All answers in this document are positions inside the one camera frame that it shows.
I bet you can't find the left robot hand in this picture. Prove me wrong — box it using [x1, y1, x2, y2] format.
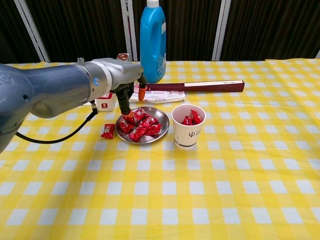
[109, 58, 148, 119]

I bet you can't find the white paper cup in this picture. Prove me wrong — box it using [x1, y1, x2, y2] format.
[171, 104, 207, 150]

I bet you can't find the red white cling film box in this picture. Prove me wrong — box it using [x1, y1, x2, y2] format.
[96, 52, 130, 113]

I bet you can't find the blue detergent bottle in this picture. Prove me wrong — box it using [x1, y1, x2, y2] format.
[139, 0, 168, 84]

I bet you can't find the pink white wet wipes pack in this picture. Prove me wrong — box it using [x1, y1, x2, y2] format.
[128, 83, 186, 104]

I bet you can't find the round steel plate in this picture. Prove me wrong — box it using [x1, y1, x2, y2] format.
[115, 106, 170, 145]

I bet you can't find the long maroon fan case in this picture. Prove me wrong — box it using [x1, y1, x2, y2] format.
[146, 79, 245, 93]

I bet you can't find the yellow checked tablecloth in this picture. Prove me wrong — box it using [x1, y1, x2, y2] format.
[264, 57, 320, 113]
[0, 59, 320, 240]

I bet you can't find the white metal frame post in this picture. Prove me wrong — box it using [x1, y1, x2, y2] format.
[13, 0, 51, 63]
[120, 0, 138, 62]
[211, 0, 232, 62]

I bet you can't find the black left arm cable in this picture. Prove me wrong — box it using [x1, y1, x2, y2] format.
[15, 99, 99, 145]

